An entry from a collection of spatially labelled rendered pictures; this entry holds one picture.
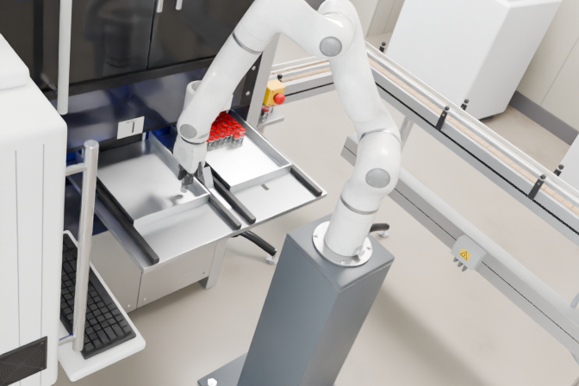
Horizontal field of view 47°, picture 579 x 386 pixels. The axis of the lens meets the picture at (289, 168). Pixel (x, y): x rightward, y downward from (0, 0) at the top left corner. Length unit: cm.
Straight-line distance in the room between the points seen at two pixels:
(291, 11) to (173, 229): 72
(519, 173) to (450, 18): 197
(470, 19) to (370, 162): 267
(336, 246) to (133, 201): 61
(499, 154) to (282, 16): 131
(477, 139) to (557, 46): 241
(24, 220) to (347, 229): 100
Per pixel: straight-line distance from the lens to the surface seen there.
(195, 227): 194
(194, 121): 172
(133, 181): 205
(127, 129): 203
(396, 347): 303
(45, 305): 143
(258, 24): 163
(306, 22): 158
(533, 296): 279
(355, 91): 168
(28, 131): 112
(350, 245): 197
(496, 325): 337
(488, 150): 266
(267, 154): 227
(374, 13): 533
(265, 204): 207
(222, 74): 171
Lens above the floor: 222
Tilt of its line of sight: 37 degrees down
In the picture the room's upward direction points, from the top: 17 degrees clockwise
